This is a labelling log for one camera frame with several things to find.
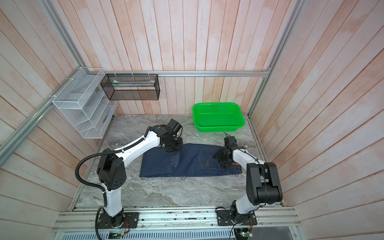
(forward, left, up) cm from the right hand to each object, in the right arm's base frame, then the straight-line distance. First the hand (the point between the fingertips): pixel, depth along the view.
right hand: (216, 158), depth 94 cm
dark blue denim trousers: (-1, +16, 0) cm, 16 cm away
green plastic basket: (+38, -4, -1) cm, 39 cm away
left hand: (-1, +22, +10) cm, 24 cm away
